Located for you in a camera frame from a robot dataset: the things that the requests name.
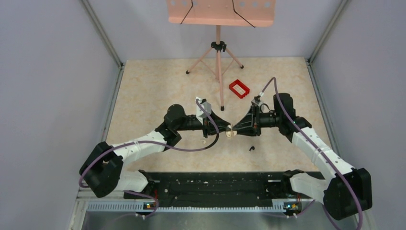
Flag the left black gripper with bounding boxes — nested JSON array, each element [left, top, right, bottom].
[[176, 110, 231, 138]]

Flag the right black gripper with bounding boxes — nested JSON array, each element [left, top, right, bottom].
[[233, 104, 282, 136]]

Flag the beige earbud charging case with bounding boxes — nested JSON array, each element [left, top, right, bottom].
[[225, 125, 237, 138]]

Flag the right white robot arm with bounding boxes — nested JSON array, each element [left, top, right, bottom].
[[231, 93, 372, 220]]

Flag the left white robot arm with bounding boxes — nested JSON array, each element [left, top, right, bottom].
[[79, 99, 231, 198]]

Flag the red plastic box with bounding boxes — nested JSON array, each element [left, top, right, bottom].
[[228, 79, 250, 99]]

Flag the pink music stand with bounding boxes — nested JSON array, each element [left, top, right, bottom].
[[166, 0, 276, 111]]

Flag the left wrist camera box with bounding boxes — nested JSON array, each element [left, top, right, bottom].
[[195, 97, 212, 124]]

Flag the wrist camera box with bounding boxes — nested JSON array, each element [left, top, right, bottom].
[[251, 96, 263, 107], [195, 97, 212, 124]]

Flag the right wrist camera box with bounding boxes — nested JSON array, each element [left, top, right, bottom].
[[251, 96, 263, 107]]

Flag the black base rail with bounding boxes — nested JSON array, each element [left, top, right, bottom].
[[142, 172, 308, 208]]

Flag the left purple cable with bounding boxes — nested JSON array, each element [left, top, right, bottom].
[[79, 99, 220, 219]]

